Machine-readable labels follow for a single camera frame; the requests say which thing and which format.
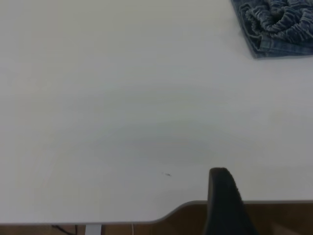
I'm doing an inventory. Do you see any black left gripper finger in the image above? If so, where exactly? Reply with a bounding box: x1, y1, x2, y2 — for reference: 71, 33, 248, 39
202, 167, 260, 235

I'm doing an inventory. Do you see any blue denim jeans basketball print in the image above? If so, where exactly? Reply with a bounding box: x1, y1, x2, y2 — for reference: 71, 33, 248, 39
231, 0, 313, 59

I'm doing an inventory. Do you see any grey metal table leg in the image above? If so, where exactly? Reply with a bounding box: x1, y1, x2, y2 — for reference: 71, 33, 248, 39
85, 224, 102, 235

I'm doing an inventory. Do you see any thin black floor cable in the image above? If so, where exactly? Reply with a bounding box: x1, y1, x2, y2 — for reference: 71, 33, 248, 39
50, 224, 72, 235

